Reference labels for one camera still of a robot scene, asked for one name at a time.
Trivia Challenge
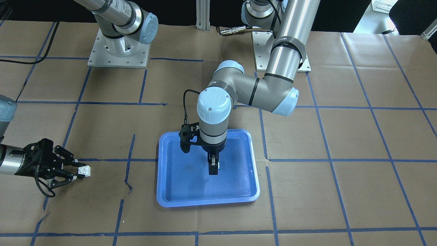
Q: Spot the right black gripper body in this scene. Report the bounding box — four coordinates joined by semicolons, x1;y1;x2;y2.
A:
14;138;57;180

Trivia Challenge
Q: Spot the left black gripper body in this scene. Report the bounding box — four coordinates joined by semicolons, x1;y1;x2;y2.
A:
201;140;226;161

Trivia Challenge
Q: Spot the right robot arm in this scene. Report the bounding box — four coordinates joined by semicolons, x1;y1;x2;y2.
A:
1;0;159;191

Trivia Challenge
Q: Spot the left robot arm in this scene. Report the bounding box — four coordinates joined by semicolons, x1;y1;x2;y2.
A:
195;0;320;175

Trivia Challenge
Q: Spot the blue plastic tray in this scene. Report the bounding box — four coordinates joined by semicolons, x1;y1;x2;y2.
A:
156;129;260;207

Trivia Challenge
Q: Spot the brown paper table mat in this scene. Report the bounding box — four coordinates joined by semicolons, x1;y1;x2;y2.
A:
1;21;436;246

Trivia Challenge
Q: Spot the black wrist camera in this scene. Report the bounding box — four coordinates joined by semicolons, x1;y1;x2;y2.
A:
179;122;200;153

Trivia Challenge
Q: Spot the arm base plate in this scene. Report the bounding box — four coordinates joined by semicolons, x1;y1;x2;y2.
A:
87;30;150;69
252;31;312;73

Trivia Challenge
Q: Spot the aluminium frame post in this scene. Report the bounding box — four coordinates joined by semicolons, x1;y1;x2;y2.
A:
195;0;210;32

